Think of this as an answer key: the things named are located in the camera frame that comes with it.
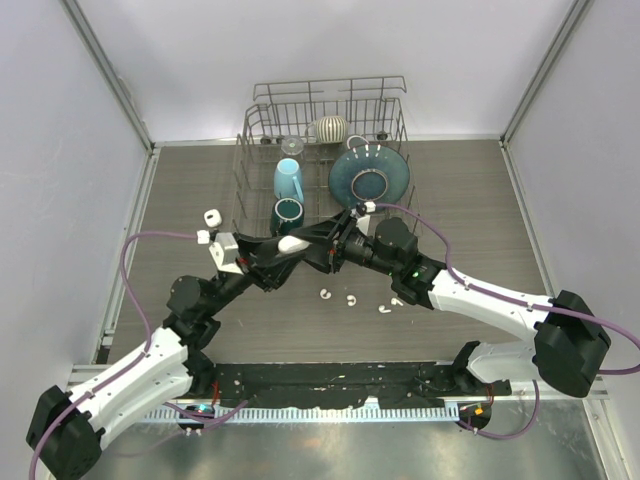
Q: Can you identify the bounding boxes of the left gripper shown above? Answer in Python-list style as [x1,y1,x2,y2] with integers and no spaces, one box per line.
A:
[205,232,304,317]

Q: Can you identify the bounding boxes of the oval white charging case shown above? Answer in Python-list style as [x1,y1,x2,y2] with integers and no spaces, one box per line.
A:
[278,235,310,255]

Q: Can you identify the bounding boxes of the small white-rimmed bowl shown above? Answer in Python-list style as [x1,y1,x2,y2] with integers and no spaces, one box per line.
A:
[346,135,368,149]

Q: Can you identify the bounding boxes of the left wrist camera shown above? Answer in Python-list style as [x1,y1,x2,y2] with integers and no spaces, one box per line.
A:
[196,230,243,275]

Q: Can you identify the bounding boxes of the white slotted cable duct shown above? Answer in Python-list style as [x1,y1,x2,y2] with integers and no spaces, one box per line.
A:
[144,403,460,424]

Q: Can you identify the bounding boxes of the small white charging case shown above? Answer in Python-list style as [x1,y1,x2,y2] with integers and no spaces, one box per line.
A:
[203,209,223,229]

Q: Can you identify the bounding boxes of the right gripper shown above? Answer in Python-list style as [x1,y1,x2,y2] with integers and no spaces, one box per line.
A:
[290,210,399,278]

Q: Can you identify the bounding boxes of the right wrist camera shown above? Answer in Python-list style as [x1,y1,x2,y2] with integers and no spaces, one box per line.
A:
[351,201,376,236]

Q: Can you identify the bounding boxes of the light blue mug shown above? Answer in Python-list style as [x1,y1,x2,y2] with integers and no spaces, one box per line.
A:
[274,158,304,203]

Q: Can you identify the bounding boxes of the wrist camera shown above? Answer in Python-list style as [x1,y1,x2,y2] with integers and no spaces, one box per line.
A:
[196,230,243,275]
[351,201,376,236]

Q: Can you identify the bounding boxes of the striped ceramic mug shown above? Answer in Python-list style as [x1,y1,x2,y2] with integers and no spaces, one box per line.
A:
[305,115,349,144]

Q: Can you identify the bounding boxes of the wire dish rack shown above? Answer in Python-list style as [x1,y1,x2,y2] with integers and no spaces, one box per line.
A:
[228,76,417,237]

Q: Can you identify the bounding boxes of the large teal plate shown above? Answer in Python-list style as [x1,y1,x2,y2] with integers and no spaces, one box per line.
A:
[328,144,411,209]

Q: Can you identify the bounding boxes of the dark teal mug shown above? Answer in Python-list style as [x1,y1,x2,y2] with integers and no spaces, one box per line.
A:
[270,198,305,237]

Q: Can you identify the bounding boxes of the clear glass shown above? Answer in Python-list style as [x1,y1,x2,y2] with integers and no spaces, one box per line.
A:
[280,135,305,158]

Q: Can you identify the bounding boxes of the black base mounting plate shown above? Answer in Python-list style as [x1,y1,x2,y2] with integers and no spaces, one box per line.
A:
[204,362,487,410]

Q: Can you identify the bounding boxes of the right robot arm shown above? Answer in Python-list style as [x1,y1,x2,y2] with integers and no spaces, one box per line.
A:
[278,215,611,398]

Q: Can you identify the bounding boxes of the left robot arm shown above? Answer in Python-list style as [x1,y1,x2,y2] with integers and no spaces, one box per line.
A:
[26,230,309,479]

